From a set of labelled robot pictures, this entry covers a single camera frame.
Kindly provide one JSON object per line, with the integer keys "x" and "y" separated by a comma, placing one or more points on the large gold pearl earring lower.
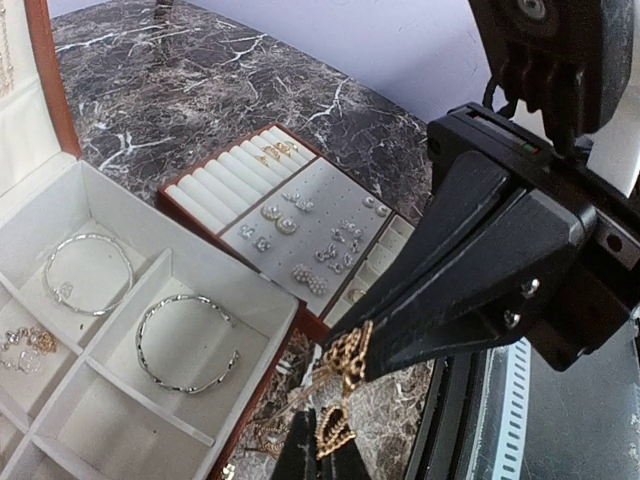
{"x": 286, "y": 226}

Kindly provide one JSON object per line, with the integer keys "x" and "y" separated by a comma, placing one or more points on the large gold pearl earring upper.
{"x": 271, "y": 212}

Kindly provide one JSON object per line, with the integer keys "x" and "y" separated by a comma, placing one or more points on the small pearl stud upper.
{"x": 369, "y": 202}

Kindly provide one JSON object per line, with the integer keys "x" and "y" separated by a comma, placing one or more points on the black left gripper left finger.
{"x": 297, "y": 460}

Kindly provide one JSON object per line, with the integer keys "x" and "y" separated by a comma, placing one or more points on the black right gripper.
{"x": 517, "y": 243}

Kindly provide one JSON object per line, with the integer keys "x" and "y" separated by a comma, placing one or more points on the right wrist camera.
{"x": 569, "y": 60}

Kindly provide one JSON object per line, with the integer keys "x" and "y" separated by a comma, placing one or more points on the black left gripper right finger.
{"x": 340, "y": 459}

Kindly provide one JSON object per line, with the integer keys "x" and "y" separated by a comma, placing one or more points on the brown jewelry display tray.
{"x": 280, "y": 206}

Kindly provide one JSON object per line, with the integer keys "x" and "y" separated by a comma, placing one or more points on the pearl cluster earring upper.
{"x": 302, "y": 273}

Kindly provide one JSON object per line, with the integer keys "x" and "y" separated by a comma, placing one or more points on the white slotted cable duct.
{"x": 514, "y": 412}

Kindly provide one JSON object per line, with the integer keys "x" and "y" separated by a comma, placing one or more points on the pearl cluster earring lower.
{"x": 317, "y": 285}

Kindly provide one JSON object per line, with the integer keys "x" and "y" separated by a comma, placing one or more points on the red wooden jewelry box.
{"x": 75, "y": 403}

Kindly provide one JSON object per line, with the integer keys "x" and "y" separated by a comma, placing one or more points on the large gold pearl earring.
{"x": 286, "y": 226}
{"x": 271, "y": 212}

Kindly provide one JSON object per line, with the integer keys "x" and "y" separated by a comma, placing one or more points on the twisted silver bangle in box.
{"x": 175, "y": 343}

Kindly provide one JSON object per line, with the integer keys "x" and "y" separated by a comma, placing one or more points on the pearl cluster earring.
{"x": 317, "y": 285}
{"x": 302, "y": 273}

